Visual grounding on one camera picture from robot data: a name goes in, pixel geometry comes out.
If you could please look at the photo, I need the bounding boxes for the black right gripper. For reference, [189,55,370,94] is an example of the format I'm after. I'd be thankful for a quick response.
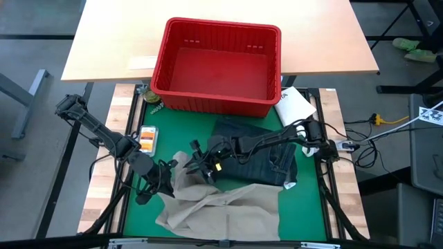
[183,134,240,185]

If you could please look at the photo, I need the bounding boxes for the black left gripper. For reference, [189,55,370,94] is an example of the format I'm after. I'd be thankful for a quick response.
[148,158,179,199]

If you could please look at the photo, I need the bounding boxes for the tan garment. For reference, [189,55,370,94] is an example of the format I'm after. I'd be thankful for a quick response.
[154,151,284,242]

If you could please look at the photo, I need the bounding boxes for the dark blue denim jeans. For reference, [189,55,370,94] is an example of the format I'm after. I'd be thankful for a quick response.
[210,118,299,190]

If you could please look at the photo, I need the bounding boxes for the red plastic laundry bin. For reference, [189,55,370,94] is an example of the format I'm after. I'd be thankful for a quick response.
[150,17,282,118]

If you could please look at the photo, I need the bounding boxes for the orange and white box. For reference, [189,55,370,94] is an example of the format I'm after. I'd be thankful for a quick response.
[138,124,160,157]

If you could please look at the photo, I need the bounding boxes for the small pineapple plant ornament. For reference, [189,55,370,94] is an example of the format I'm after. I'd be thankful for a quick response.
[137,84,167,116]

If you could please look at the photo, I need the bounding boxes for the green table mat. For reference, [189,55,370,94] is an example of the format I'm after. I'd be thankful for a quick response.
[123,103,328,243]

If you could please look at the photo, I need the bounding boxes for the white paper label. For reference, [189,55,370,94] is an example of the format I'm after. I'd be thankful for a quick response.
[127,55,159,70]

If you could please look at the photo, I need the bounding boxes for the light wooden table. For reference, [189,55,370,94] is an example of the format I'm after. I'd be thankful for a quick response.
[60,0,380,83]

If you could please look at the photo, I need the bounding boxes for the grey metal table leg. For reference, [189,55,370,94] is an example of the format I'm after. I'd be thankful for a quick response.
[0,68,52,140]

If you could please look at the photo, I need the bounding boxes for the dark grey box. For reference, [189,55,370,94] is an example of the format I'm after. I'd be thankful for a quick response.
[359,182,435,247]

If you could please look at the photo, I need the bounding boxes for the grey cabinet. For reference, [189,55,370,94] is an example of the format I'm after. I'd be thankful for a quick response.
[409,93,443,198]

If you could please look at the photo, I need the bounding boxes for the white logo sign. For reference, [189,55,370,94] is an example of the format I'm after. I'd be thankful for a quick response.
[417,106,443,127]

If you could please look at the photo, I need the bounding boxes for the green shoe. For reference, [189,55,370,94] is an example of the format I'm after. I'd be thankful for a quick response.
[404,48,438,64]
[392,37,421,52]

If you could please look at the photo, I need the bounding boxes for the black cable with yellow tag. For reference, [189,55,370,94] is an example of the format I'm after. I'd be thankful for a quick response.
[202,138,243,174]

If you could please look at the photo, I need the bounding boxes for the black camera cable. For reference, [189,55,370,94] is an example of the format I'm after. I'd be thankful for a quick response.
[114,160,165,196]

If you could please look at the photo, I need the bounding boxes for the black base cable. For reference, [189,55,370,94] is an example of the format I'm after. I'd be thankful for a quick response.
[88,151,118,183]

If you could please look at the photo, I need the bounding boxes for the black cable bundle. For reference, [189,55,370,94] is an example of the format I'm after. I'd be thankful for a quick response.
[342,119,394,179]

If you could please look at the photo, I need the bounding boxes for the light grey cable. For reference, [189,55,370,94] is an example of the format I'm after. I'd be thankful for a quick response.
[367,100,443,140]

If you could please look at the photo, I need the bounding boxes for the black desk frame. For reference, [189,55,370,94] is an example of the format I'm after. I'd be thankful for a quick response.
[351,0,443,95]

